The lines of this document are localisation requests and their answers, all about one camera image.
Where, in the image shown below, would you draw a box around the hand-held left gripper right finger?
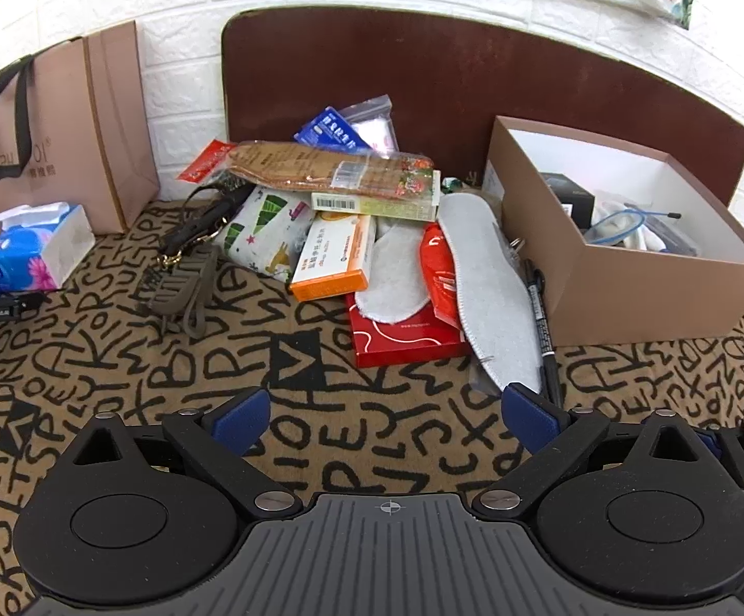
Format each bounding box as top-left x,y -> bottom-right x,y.
471,381 -> 714,521

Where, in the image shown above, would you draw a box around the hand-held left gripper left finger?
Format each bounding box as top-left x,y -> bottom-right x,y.
57,387 -> 303,522

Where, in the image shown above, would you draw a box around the black marker pen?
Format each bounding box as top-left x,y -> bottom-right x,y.
522,260 -> 562,408

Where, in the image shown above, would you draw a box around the brown cardboard box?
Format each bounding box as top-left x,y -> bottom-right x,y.
482,115 -> 744,349

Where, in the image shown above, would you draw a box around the glossy red packet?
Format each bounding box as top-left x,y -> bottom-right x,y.
418,221 -> 469,328

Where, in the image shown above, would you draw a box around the red and clear packet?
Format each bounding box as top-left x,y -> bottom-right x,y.
176,139 -> 238,187

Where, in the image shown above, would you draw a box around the brown insoles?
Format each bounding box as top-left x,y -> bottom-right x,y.
221,140 -> 440,200

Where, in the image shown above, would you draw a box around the letter print blanket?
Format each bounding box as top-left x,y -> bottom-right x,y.
0,196 -> 744,616

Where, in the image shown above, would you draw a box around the large grey felt insole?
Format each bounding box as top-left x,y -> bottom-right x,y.
437,194 -> 545,395

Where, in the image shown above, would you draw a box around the flat red box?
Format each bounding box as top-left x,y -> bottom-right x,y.
346,292 -> 472,369

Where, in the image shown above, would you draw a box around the orange white medicine box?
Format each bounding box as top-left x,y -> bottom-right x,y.
290,213 -> 378,304

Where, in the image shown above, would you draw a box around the white tree print pouch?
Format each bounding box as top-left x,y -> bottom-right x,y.
213,185 -> 316,283

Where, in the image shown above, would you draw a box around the small white insole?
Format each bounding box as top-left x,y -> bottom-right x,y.
354,215 -> 433,325

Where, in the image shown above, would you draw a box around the small black box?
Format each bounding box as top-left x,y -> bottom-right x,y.
539,170 -> 597,232

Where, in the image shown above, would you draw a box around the blue tissue pack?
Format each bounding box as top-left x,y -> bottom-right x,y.
0,202 -> 97,293

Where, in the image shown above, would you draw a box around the blue and clear zip bag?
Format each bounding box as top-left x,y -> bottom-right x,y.
293,106 -> 373,155

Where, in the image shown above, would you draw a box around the pink paper shopping bag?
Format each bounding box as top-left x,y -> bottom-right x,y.
0,19 -> 161,235

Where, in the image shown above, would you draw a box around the brown wooden headboard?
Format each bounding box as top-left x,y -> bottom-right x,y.
221,6 -> 744,206

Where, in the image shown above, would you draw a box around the olive green strap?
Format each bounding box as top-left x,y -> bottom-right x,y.
137,247 -> 219,338

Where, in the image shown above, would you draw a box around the black strap with gold chain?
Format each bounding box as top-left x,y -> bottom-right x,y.
157,183 -> 257,254

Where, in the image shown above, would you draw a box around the zip bag with blue cable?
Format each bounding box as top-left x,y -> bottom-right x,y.
580,202 -> 681,248

